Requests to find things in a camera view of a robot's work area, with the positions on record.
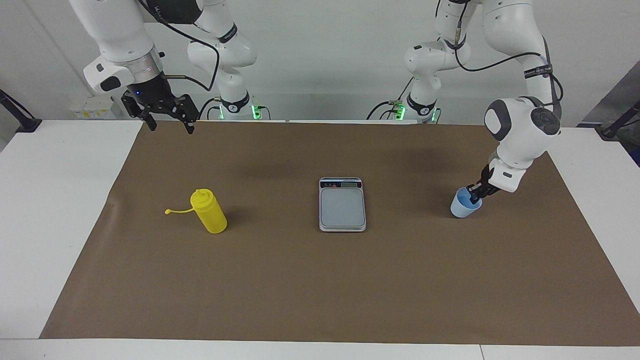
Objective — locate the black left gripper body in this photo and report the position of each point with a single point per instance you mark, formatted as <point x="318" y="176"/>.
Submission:
<point x="487" y="180"/>

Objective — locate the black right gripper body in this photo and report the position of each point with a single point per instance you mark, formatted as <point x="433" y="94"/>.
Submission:
<point x="150" y="95"/>

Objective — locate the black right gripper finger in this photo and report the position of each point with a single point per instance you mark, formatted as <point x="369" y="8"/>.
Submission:
<point x="149" y="122"/>
<point x="189" y="112"/>

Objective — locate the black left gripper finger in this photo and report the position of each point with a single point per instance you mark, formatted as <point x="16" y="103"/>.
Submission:
<point x="474" y="190"/>
<point x="481" y="196"/>

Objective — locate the light blue plastic cup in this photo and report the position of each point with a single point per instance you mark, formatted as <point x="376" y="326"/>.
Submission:
<point x="462" y="207"/>

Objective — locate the yellow squeeze seasoning bottle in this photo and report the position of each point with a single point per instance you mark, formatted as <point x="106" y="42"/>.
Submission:
<point x="212" y="215"/>

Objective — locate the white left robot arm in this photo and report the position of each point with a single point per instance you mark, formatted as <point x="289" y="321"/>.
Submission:
<point x="520" y="135"/>

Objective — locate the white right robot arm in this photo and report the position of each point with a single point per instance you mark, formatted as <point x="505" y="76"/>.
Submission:
<point x="120" y="30"/>

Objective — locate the silver digital kitchen scale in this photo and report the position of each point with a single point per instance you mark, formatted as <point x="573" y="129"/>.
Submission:
<point x="342" y="207"/>

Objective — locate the black clamp stand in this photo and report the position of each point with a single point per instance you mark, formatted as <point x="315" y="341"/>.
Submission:
<point x="25" y="122"/>
<point x="612" y="129"/>

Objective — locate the brown paper table mat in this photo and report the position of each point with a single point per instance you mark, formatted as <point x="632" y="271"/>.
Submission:
<point x="300" y="280"/>

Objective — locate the white wall socket box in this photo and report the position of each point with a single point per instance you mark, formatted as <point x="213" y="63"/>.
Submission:
<point x="92" y="107"/>

